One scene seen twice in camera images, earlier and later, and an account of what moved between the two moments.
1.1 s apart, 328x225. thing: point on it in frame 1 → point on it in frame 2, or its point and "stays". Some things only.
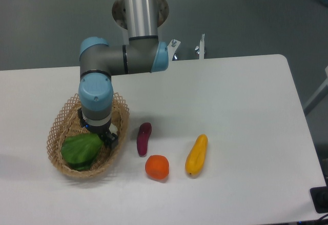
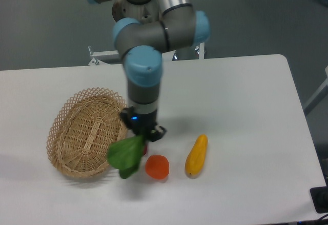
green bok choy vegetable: (80, 150) → (125, 155)
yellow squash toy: (195, 160) stays
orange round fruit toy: (157, 166) stays
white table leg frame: (322, 94) stays
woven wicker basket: (65, 123) stays
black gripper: (110, 139) → (141, 123)
